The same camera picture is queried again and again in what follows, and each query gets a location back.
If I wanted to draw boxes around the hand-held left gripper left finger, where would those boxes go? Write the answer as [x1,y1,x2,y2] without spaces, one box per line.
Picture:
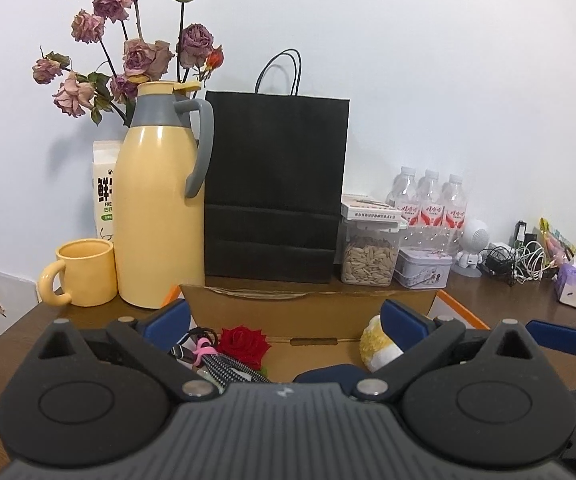
[39,298,219,402]

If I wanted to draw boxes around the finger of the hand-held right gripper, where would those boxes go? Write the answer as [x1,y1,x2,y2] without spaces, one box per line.
[525,318,576,386]

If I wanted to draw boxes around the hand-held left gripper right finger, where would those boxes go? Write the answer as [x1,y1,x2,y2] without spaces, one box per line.
[350,298,537,403]

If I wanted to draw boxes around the yellow white plush toy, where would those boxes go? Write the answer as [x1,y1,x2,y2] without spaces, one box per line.
[359,314,405,373]

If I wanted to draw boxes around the braided grey cable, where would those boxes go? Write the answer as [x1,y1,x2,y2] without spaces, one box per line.
[202,352,275,387]

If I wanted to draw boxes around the red artificial rose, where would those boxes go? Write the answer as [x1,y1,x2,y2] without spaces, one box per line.
[216,326,273,376]

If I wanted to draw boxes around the navy glasses case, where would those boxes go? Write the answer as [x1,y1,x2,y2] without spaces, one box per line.
[293,365,369,399]

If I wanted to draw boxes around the orange cardboard box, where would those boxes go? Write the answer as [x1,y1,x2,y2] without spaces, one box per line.
[163,284,491,386]

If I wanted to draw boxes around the printed metal tin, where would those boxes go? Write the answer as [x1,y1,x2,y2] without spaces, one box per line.
[397,246,453,289]

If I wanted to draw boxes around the clear seed container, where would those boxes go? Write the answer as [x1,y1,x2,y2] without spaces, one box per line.
[339,220,403,287]

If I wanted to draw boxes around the yellow ceramic mug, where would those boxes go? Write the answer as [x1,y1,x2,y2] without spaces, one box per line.
[37,239,119,307]

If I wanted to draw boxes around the colourful snack packets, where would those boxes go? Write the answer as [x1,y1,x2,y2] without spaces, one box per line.
[539,217,576,266]

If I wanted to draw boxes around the yellow thermos jug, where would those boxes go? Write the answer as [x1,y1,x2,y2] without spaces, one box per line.
[115,80,215,309]

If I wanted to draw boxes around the white robot speaker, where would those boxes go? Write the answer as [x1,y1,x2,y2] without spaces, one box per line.
[455,220,491,277]

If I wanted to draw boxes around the flat white box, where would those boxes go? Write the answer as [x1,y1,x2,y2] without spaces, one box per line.
[340,193,409,222]

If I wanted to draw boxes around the clear water bottle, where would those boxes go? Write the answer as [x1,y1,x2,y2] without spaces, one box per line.
[418,170,444,248]
[393,166,421,226]
[442,174,470,256]

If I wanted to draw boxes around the white milk carton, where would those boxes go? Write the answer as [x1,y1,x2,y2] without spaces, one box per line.
[91,140,124,241]

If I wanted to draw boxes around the white booklet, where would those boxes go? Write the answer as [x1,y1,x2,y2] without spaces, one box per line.
[0,262,39,353]

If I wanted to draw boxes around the black paper bag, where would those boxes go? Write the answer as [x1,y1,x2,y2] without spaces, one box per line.
[204,50,351,285]

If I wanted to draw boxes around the dried pink rose bouquet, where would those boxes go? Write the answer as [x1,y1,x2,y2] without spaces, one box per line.
[32,0,225,126]

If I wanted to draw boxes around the pink cable tie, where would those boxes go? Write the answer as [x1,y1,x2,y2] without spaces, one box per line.
[190,338,219,369]

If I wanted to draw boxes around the tangle of charger cables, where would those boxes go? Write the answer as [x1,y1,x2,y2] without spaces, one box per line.
[482,240,558,286]

